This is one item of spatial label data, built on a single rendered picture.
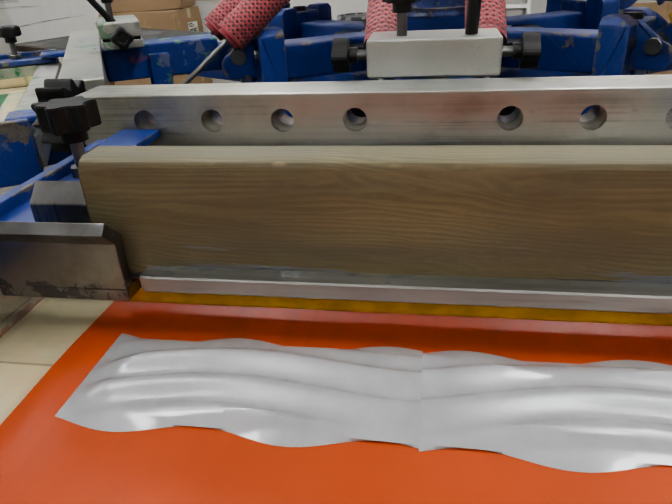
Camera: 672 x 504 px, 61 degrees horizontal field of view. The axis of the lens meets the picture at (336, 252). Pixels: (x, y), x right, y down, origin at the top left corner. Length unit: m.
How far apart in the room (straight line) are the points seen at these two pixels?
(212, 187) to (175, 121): 0.27
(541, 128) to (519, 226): 0.24
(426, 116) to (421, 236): 0.24
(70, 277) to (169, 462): 0.14
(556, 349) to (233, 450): 0.18
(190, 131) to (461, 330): 0.34
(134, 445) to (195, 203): 0.13
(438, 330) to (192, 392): 0.14
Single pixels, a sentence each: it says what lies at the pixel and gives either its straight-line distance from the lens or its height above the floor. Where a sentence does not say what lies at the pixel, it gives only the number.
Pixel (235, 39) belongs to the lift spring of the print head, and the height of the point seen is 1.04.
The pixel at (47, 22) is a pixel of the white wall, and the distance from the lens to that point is 5.37.
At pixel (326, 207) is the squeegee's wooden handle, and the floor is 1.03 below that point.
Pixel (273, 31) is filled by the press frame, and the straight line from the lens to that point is 0.95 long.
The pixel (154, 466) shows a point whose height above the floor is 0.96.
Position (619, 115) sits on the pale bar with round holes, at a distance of 0.55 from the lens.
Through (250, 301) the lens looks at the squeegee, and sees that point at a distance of 0.35.
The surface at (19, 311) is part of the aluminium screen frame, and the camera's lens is 0.42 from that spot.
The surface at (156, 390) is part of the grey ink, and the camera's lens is 0.31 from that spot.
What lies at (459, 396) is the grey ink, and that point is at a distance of 0.29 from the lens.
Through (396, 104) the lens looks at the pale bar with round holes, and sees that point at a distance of 0.53.
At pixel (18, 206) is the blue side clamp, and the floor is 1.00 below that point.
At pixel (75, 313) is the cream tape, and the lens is 0.41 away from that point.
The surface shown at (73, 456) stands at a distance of 0.30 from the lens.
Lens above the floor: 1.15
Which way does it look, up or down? 28 degrees down
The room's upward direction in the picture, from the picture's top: 3 degrees counter-clockwise
